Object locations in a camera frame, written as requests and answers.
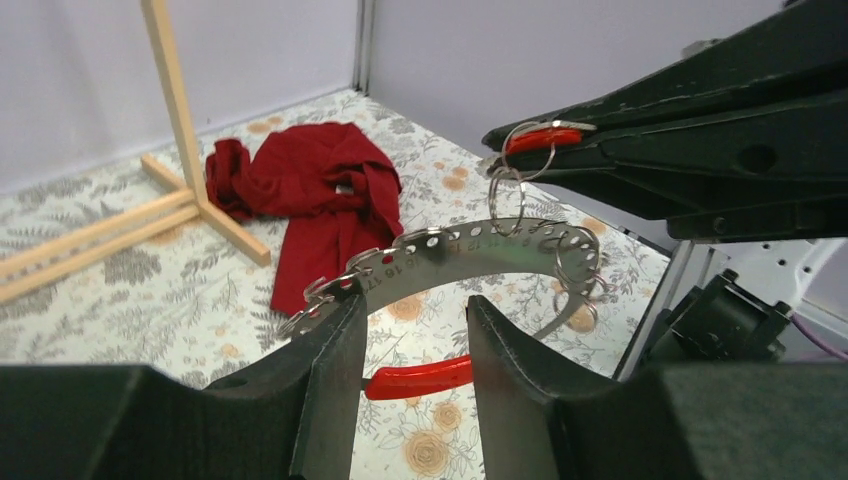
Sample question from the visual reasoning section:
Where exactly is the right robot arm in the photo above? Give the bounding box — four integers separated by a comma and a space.
482, 1, 847, 364

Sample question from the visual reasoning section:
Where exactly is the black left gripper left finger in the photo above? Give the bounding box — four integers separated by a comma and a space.
1, 295, 367, 479

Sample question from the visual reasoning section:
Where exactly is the red cloth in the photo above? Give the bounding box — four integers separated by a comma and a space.
205, 122, 404, 315

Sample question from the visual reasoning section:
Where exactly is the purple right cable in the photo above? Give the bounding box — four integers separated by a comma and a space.
789, 312, 848, 362

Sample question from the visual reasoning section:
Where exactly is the floral table cover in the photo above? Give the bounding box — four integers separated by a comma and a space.
1, 91, 669, 479

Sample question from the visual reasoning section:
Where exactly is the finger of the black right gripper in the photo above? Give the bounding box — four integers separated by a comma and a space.
512, 90, 847, 242
481, 0, 848, 150

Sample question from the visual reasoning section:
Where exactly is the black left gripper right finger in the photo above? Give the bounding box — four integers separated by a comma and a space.
466, 296, 847, 479

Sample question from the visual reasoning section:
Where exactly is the wooden rack frame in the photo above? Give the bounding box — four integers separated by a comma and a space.
0, 0, 273, 307

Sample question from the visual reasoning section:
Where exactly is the metal keyring with red handle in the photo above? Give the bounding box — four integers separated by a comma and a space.
276, 217, 607, 402

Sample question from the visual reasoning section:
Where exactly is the red key tag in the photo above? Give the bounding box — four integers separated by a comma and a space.
506, 127, 583, 155

